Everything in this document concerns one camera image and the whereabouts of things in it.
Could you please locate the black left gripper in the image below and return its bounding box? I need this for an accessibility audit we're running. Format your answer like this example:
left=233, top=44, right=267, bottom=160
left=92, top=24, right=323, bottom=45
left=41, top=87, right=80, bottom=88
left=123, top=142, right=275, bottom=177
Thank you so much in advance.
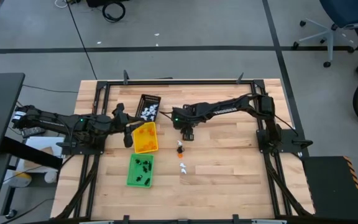
left=109, top=103, right=147, bottom=149

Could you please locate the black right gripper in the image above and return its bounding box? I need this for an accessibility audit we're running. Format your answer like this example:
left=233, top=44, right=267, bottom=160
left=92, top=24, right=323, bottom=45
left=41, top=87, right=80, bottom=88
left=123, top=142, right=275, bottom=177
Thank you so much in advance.
left=170, top=103, right=201, bottom=142

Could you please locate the yellow plastic basket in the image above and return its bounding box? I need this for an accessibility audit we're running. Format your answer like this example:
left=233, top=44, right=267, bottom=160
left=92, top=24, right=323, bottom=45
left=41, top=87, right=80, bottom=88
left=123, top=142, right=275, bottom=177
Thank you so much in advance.
left=133, top=121, right=160, bottom=154

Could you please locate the black plastic basket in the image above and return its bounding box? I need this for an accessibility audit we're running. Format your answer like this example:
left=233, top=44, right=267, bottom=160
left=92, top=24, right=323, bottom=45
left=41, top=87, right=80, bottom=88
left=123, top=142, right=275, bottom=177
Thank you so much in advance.
left=134, top=93, right=162, bottom=123

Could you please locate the green plastic basket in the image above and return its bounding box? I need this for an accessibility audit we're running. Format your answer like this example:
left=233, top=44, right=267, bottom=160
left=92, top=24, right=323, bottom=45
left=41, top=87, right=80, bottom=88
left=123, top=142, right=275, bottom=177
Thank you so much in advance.
left=126, top=152, right=155, bottom=189

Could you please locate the white cardboard box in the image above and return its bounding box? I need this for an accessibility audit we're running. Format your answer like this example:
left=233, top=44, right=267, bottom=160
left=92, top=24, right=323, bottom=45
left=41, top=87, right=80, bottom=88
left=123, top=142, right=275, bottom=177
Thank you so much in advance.
left=23, top=136, right=65, bottom=174

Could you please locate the black power adapter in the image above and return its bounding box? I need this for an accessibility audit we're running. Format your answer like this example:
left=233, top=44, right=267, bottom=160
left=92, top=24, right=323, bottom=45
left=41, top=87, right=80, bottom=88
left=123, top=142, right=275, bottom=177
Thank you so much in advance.
left=21, top=126, right=47, bottom=139

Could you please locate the black desk crossbar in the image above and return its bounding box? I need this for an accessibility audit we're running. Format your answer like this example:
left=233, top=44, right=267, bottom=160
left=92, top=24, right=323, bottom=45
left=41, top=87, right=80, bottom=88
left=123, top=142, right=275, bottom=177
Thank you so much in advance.
left=0, top=136, right=64, bottom=171

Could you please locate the black hazard-striped platform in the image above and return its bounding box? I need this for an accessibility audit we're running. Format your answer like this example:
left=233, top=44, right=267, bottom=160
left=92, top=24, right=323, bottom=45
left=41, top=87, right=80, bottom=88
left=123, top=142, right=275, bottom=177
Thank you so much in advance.
left=301, top=155, right=358, bottom=222

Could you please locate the blue office chair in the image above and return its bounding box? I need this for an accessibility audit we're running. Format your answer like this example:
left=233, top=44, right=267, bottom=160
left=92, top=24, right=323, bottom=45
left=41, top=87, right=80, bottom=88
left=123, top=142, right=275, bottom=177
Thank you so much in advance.
left=291, top=0, right=358, bottom=68

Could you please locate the black aluminium table frame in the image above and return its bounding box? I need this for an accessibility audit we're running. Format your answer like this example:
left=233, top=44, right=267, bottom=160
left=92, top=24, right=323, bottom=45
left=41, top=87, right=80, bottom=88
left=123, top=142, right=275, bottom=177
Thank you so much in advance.
left=50, top=69, right=316, bottom=224

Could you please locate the black floor cable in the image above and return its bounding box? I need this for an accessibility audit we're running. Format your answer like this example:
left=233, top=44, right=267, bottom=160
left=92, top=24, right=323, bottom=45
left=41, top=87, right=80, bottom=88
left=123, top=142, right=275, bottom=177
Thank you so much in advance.
left=65, top=0, right=98, bottom=80

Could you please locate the black coiled cable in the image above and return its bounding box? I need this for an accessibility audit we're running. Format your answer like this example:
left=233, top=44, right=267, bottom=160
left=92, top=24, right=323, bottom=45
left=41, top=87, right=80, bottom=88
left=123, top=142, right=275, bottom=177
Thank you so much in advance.
left=101, top=0, right=127, bottom=24

